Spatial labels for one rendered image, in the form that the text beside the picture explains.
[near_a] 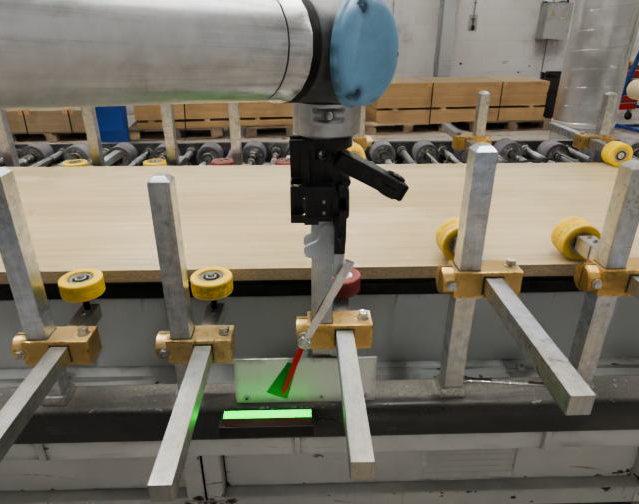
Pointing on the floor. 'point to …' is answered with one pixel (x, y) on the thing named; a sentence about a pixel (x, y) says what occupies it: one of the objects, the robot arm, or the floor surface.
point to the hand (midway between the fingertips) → (339, 266)
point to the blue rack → (629, 82)
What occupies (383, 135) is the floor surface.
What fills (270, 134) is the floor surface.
